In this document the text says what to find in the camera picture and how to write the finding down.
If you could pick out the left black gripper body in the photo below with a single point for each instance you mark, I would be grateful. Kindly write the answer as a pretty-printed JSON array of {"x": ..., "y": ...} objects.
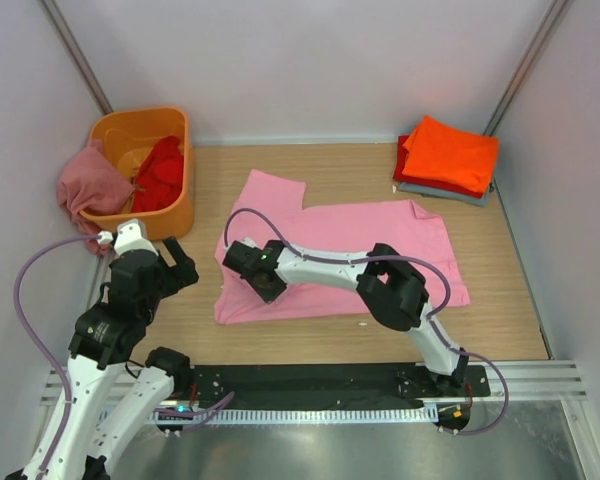
[{"x": 171, "y": 270}]

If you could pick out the folded grey t-shirt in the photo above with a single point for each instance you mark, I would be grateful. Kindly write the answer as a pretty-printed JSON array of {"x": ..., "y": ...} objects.
[{"x": 445, "y": 194}]

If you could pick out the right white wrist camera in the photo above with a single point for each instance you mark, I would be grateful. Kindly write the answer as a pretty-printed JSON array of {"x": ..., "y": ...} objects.
[{"x": 247, "y": 241}]

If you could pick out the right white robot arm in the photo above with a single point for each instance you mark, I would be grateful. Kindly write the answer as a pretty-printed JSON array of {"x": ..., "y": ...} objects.
[{"x": 401, "y": 293}]

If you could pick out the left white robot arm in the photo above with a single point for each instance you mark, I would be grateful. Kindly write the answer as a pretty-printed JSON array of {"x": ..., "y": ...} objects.
[{"x": 78, "y": 443}]

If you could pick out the folded orange t-shirt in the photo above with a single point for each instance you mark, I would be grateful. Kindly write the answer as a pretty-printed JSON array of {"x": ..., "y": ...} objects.
[{"x": 441, "y": 156}]

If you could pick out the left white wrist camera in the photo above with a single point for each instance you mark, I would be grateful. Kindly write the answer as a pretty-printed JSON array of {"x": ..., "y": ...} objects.
[{"x": 126, "y": 237}]

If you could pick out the red shirt in basket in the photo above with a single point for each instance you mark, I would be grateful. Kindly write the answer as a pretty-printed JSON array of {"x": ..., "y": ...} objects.
[{"x": 159, "y": 180}]

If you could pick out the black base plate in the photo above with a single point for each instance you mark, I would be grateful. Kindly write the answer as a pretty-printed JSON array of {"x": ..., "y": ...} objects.
[{"x": 322, "y": 387}]

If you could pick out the dusty pink shirt on basket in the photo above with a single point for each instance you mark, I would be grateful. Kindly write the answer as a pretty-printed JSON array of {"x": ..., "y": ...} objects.
[{"x": 89, "y": 182}]

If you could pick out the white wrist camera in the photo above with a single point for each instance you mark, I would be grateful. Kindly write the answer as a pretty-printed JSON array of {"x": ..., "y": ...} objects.
[
  {"x": 126, "y": 237},
  {"x": 247, "y": 241}
]

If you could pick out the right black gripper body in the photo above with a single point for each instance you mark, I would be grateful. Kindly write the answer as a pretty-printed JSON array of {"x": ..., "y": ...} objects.
[{"x": 268, "y": 288}]

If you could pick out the orange plastic basket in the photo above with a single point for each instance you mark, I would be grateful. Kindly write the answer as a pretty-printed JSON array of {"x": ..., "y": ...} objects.
[{"x": 150, "y": 148}]

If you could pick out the white slotted cable duct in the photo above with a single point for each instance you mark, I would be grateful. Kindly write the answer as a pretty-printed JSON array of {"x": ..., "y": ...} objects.
[{"x": 232, "y": 417}]

